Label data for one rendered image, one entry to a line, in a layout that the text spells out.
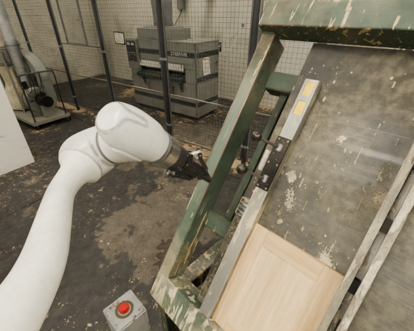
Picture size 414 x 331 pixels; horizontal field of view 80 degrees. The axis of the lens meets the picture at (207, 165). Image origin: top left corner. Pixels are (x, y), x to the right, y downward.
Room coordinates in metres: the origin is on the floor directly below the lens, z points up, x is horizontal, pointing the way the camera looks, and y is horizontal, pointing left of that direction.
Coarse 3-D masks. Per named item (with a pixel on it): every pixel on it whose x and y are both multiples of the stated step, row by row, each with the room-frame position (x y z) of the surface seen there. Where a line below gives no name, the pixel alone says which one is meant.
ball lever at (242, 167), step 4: (240, 164) 0.71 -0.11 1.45; (244, 164) 0.71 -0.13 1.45; (240, 168) 0.70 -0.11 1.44; (244, 168) 0.70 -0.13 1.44; (240, 172) 0.69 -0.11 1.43; (244, 172) 0.69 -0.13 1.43; (248, 172) 0.71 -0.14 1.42; (252, 172) 0.71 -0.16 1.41; (256, 176) 0.71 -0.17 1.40; (260, 176) 0.72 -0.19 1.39; (264, 176) 0.72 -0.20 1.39; (268, 176) 0.72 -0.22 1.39; (264, 180) 0.71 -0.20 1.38
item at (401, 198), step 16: (400, 176) 0.53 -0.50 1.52; (400, 192) 0.53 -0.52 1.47; (384, 208) 0.49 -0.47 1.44; (400, 208) 0.48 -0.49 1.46; (384, 224) 0.47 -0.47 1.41; (400, 224) 0.45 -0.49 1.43; (368, 240) 0.45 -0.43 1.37; (384, 240) 0.44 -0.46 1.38; (368, 256) 0.45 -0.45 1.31; (384, 256) 0.42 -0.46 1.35; (352, 272) 0.42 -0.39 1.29; (368, 272) 0.40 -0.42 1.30; (352, 288) 0.39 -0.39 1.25; (368, 288) 0.38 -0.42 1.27; (336, 304) 0.37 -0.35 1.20; (352, 304) 0.36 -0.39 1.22; (336, 320) 0.36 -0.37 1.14
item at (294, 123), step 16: (304, 96) 0.86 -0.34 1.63; (304, 112) 0.82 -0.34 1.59; (288, 128) 0.81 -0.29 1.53; (256, 192) 0.72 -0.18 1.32; (256, 208) 0.68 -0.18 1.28; (240, 224) 0.67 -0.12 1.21; (240, 240) 0.63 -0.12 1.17; (224, 256) 0.61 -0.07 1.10; (224, 272) 0.57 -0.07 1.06; (224, 288) 0.55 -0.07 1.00; (208, 304) 0.52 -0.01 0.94
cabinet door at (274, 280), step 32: (256, 224) 0.66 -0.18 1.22; (256, 256) 0.58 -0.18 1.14; (288, 256) 0.54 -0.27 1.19; (256, 288) 0.51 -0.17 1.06; (288, 288) 0.47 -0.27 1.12; (320, 288) 0.44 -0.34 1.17; (224, 320) 0.47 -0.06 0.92; (256, 320) 0.44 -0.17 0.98; (288, 320) 0.41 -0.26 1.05; (320, 320) 0.38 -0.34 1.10
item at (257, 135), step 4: (256, 132) 0.75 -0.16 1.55; (260, 132) 0.76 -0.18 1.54; (252, 136) 0.75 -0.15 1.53; (256, 136) 0.74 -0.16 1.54; (260, 136) 0.74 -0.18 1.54; (252, 140) 0.75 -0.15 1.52; (256, 140) 0.74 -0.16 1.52; (260, 140) 0.74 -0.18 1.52; (264, 140) 0.76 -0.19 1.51; (272, 144) 0.76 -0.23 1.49; (276, 144) 0.77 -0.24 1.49; (280, 144) 0.77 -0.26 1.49; (276, 148) 0.77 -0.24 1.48; (280, 148) 0.76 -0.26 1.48
